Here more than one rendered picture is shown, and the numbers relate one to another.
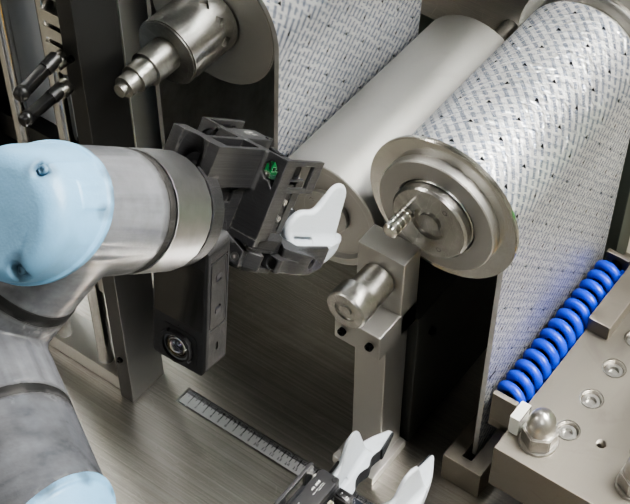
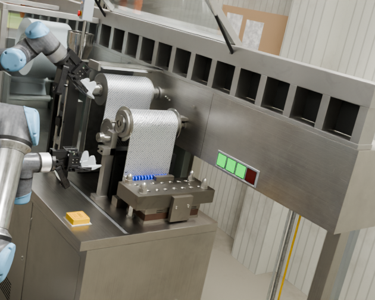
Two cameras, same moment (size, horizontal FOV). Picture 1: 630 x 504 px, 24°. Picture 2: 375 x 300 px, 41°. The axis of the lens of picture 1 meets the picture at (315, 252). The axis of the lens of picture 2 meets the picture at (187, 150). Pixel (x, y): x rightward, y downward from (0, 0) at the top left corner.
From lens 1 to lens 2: 146 cm
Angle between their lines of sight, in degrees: 34
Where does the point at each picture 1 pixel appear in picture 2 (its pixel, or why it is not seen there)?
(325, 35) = (119, 100)
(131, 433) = (53, 180)
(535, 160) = (143, 118)
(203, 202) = (64, 52)
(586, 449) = (137, 187)
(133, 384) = not seen: hidden behind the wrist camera
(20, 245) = (31, 28)
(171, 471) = (56, 186)
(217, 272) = (64, 72)
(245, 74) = (102, 102)
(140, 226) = (51, 41)
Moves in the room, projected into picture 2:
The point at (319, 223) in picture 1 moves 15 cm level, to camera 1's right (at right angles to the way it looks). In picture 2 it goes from (88, 86) to (124, 94)
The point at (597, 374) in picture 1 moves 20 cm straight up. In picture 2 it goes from (149, 183) to (157, 138)
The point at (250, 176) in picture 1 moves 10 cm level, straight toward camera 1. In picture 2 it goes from (77, 62) to (65, 63)
